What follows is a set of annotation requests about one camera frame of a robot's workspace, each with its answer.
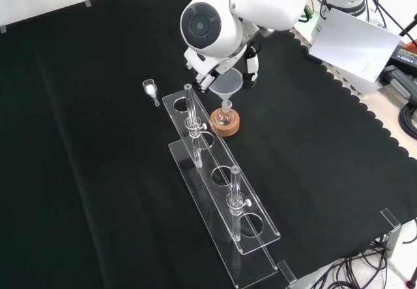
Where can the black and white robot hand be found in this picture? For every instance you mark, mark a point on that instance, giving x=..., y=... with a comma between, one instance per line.
x=205, y=64

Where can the clear plastic funnel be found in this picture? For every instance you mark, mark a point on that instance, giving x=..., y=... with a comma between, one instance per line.
x=228, y=82

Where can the round-bottom glass flask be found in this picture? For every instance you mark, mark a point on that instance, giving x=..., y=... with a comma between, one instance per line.
x=224, y=116

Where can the glass weighing funnel with powder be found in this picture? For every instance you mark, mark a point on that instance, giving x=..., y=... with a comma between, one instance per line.
x=150, y=88

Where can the clear acrylic funnel stand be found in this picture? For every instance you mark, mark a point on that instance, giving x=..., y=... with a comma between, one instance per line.
x=215, y=172

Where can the black cloth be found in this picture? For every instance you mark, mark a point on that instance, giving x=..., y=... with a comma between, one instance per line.
x=81, y=139

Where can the pale board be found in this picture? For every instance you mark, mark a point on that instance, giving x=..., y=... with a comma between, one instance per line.
x=355, y=45

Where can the grey and black tool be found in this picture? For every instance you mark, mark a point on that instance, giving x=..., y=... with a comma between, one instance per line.
x=399, y=84

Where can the black and orange device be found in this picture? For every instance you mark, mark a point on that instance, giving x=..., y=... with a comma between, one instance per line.
x=405, y=56

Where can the black tripod leg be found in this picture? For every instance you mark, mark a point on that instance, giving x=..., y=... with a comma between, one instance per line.
x=410, y=28

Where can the clear table clamp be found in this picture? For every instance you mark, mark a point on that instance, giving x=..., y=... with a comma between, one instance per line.
x=287, y=271

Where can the grey metal bracket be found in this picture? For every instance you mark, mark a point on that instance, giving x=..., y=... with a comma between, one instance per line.
x=392, y=227

